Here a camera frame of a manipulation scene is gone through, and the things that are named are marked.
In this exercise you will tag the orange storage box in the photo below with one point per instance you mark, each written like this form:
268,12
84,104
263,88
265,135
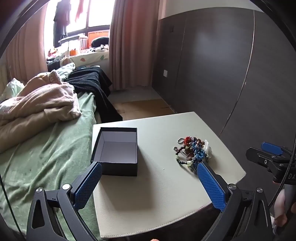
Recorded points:
96,34

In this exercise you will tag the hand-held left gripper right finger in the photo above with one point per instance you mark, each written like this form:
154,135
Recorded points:
211,187

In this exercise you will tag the hanging dark garment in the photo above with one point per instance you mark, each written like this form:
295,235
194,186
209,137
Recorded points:
61,20

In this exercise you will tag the white wall socket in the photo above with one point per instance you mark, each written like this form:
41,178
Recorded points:
166,73

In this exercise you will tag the hanging pink garment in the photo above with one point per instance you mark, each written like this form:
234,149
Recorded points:
79,9

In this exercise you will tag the bed with green sheet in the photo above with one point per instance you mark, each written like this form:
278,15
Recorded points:
46,166

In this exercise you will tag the pink curtain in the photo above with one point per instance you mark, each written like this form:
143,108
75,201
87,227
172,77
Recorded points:
131,44
25,51

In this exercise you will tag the flat cardboard sheet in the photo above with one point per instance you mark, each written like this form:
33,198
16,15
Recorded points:
143,107

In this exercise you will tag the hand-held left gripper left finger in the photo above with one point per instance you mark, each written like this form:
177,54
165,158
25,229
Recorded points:
89,183

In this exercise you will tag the printed window seat cushion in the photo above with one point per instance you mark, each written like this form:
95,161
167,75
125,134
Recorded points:
90,56

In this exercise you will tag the window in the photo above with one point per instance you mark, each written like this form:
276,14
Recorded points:
97,14

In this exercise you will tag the person's right hand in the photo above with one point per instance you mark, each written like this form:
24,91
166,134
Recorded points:
281,208

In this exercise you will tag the black knitted blanket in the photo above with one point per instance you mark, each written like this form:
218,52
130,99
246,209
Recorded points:
92,83

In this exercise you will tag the pink fleece blanket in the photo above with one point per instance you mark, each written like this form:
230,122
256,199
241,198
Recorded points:
39,104

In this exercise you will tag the black cushion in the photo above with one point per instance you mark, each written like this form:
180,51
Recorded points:
99,41

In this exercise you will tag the pale green pillow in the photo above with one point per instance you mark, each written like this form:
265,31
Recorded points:
11,89

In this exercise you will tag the black jewelry box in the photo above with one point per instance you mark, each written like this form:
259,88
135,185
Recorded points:
116,150

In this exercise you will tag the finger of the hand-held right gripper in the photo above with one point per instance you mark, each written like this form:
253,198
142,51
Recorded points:
270,148
256,156

